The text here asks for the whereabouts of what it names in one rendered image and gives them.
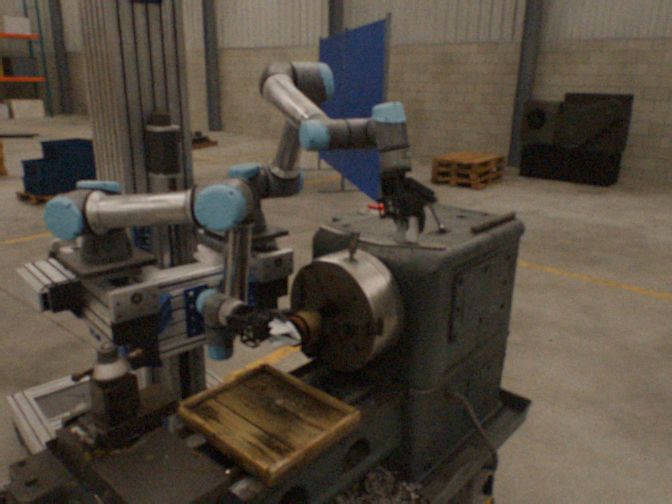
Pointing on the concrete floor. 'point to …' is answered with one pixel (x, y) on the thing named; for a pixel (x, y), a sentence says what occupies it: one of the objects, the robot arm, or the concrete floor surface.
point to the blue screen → (356, 97)
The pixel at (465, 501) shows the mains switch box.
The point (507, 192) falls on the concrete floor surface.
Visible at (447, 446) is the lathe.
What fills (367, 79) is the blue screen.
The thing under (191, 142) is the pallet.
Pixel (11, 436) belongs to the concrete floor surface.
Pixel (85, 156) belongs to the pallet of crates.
